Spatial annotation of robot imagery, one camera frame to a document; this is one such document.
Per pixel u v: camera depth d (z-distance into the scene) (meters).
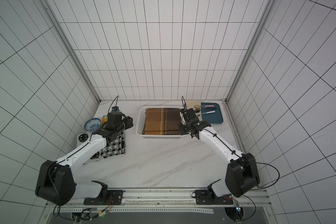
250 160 0.42
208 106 1.14
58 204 0.41
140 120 0.97
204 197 0.73
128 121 0.76
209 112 1.10
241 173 0.41
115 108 0.74
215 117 1.10
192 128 0.60
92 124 1.03
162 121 0.94
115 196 0.73
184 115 0.68
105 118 1.06
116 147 0.88
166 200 0.73
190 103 1.21
